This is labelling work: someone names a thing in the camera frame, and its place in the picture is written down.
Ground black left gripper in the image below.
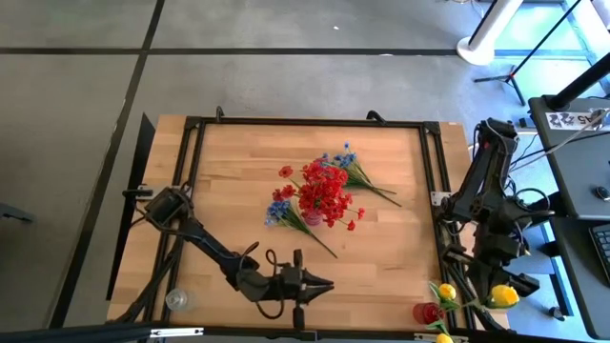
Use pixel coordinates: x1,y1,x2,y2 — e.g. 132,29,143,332
274,250,335,330

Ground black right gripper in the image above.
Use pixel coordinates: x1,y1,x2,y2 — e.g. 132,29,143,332
480,232,540,297

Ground yellow tulip flower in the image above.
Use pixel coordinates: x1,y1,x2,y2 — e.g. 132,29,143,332
428,281,461,311
450,284,520,311
426,319,457,343

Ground red small-blossom flower sprig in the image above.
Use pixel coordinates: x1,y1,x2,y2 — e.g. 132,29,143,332
299,159,352,201
297,190,355,228

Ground green plant stems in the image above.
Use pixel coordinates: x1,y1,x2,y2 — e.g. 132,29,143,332
264,199,339,259

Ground blue flower bunch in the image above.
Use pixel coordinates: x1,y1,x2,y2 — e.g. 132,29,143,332
319,141,403,209

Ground dark red glass vase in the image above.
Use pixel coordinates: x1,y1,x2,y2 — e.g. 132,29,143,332
412,301,445,326

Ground clear glass vase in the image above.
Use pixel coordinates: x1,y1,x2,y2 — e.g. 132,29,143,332
165,287,193,313

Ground black keyboard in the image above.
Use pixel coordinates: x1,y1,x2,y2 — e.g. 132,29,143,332
588,222,610,283

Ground red poppy flower bunch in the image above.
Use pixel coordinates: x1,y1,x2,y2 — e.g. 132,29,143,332
271,164,366,232

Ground black desk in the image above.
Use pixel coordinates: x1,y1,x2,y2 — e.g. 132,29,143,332
527,94,610,340

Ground white marker label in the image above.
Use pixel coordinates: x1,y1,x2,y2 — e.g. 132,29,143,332
544,111,607,131

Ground black pole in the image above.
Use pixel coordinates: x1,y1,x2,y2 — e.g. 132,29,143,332
546,50,610,111

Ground black tripod stand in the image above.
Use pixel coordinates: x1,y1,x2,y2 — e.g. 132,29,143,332
473,0,583,107

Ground black beam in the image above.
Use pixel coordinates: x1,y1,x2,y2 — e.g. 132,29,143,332
0,321,158,343

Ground white round pillar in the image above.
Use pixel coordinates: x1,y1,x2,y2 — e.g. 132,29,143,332
456,0,525,67

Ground grey floor object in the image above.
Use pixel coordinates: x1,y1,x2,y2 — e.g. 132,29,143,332
0,202,37,225

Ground silver aluminium rail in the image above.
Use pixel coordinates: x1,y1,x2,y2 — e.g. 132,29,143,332
150,326,205,339

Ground black aluminium table frame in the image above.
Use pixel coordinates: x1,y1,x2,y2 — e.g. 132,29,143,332
112,113,509,340

